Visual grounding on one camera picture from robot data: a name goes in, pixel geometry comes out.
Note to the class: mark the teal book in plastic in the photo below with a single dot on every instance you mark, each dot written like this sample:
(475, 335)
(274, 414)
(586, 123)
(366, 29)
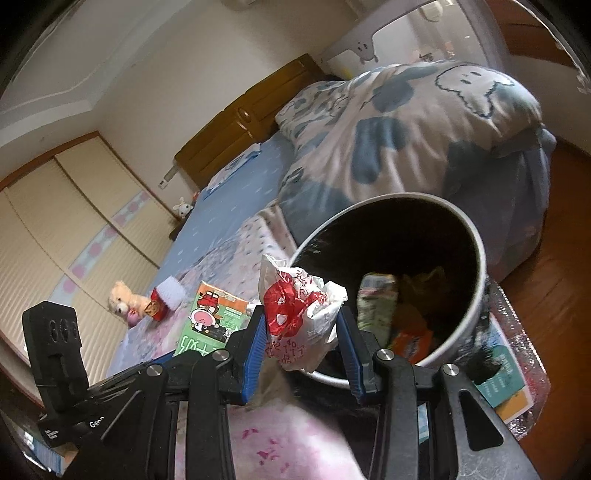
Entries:
(519, 390)

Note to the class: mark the beige teddy bear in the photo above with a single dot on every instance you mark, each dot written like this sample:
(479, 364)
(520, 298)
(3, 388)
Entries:
(127, 305)

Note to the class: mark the dark wooden nightstand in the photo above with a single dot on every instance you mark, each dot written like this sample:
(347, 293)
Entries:
(174, 233)

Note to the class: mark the round trash bin black liner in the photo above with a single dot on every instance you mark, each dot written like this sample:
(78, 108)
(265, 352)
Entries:
(433, 254)

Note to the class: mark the green crumpled wrapper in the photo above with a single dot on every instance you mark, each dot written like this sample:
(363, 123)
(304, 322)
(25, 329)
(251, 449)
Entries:
(376, 302)

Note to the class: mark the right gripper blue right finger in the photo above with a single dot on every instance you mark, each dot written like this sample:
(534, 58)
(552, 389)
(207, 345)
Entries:
(354, 354)

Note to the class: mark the wooden headboard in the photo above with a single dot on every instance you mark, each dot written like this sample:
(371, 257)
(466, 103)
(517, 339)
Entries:
(247, 120)

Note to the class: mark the wall switch panel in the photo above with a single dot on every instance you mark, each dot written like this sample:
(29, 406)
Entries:
(167, 177)

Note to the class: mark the blue pillow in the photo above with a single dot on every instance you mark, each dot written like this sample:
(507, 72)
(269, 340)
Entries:
(222, 175)

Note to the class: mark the orange red snack wrapper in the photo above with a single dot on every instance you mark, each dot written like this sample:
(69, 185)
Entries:
(413, 342)

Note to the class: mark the red white plastic bag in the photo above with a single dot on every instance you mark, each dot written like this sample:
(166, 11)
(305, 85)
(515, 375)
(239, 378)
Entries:
(300, 311)

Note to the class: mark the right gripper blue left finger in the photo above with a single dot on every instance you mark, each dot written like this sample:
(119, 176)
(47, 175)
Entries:
(254, 358)

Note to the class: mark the white rabbit toy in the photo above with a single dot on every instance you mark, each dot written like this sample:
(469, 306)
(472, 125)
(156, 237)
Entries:
(182, 208)

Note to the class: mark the green cartoon milk carton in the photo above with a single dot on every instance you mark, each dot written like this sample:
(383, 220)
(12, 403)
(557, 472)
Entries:
(213, 316)

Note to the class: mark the blue grey cloud duvet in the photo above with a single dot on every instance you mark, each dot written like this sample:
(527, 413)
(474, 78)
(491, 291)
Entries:
(464, 132)

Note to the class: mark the light blue bed sheet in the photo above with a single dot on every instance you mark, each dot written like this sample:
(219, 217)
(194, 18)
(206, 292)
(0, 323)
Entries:
(219, 215)

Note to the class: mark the beige sliding door wardrobe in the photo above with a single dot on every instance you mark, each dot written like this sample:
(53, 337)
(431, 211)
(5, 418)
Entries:
(73, 223)

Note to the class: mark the grey bed guard rail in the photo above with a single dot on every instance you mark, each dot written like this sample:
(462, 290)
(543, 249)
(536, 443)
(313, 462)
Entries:
(406, 32)

